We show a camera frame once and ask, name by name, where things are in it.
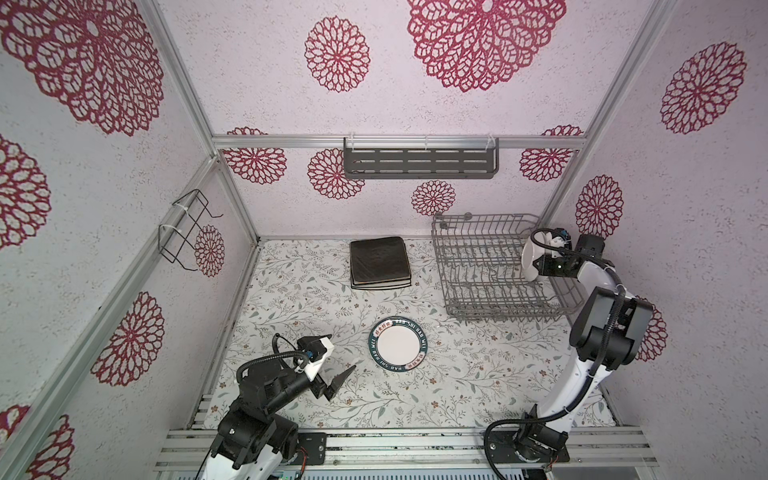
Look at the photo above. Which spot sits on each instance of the grey wall shelf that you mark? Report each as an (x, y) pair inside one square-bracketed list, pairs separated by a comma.
[(425, 163)]

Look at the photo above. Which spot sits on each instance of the black wire wall holder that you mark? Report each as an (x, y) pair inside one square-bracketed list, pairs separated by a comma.
[(176, 241)]

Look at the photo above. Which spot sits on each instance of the floral table mat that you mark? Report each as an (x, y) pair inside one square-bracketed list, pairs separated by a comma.
[(474, 372)]

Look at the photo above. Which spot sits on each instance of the black square plate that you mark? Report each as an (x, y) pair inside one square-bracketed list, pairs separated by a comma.
[(379, 260), (394, 282)]

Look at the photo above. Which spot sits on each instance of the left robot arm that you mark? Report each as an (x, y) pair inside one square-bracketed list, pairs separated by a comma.
[(253, 440)]

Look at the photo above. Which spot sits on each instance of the grey wire dish rack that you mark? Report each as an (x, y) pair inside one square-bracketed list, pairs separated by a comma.
[(479, 264)]

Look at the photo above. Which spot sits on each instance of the white round plate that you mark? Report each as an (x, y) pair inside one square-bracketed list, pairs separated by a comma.
[(398, 344), (530, 253)]

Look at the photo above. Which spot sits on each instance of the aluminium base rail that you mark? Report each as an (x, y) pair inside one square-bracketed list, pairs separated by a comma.
[(323, 452)]

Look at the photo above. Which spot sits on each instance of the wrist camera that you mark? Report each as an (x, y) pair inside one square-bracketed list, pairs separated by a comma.
[(558, 241), (316, 358)]

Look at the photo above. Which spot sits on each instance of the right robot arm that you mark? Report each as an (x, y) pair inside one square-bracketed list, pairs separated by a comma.
[(606, 335)]

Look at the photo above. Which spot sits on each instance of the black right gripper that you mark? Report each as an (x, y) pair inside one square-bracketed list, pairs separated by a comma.
[(545, 266)]

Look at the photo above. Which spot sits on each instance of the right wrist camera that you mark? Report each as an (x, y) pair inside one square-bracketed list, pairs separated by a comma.
[(558, 241)]

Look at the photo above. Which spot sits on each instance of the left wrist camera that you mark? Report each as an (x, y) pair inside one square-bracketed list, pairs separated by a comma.
[(316, 358)]

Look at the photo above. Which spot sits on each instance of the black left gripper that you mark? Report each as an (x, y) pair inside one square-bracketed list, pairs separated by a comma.
[(320, 387)]

